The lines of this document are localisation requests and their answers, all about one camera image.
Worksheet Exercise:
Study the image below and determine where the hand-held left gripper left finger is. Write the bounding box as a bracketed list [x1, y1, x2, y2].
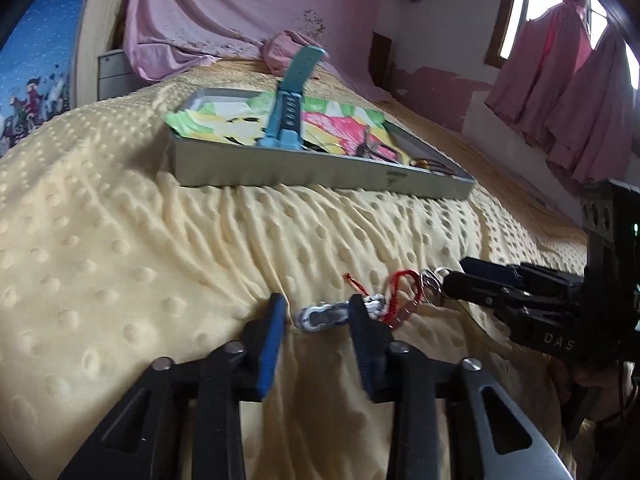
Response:
[57, 292, 289, 480]

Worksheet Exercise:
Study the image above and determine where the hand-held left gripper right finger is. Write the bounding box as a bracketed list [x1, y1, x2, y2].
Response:
[347, 293, 572, 480]

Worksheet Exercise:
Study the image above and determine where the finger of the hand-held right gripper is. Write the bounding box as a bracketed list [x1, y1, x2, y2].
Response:
[442, 270, 576, 322]
[459, 257, 587, 292]

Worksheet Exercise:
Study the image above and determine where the silver key ring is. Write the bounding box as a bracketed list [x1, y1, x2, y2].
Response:
[420, 267, 449, 307]

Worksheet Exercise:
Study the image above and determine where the red string sneaker keychain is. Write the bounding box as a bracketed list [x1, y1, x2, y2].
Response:
[294, 270, 427, 334]

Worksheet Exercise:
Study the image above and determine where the grey metal tray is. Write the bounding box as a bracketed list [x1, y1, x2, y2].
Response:
[167, 87, 477, 202]

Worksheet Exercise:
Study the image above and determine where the clear hair clip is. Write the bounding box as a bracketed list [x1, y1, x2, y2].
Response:
[357, 127, 402, 164]

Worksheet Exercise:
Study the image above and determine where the blue wrist watch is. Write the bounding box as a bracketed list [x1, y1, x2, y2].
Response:
[257, 45, 327, 150]

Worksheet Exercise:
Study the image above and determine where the person's right hand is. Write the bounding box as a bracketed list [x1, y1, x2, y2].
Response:
[569, 357, 640, 432]

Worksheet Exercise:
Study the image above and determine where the pink curtain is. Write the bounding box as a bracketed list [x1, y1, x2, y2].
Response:
[483, 2, 582, 134]
[545, 24, 640, 182]

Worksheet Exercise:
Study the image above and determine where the yellow dotted blanket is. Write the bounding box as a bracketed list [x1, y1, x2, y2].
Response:
[0, 57, 603, 480]

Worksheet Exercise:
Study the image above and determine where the colourful printed cloth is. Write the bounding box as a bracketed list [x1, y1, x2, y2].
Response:
[165, 102, 402, 162]

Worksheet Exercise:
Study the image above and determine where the window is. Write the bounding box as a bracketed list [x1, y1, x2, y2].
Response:
[483, 0, 640, 87]

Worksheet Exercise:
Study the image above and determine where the pink towel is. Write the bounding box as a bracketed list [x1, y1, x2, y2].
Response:
[262, 30, 332, 79]

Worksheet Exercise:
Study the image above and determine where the white drawer cabinet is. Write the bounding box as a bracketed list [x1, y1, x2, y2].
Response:
[96, 49, 139, 102]

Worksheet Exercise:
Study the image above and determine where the pink hanging sheet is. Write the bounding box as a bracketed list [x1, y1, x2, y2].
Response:
[122, 0, 397, 102]

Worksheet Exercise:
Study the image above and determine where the blue printed curtain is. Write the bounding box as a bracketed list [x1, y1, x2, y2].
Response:
[0, 0, 99, 159]

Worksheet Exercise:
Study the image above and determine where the wooden wardrobe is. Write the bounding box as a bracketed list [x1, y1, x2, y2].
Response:
[72, 0, 152, 112]

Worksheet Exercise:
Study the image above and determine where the brown wall board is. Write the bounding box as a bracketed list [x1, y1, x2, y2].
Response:
[371, 31, 394, 92]

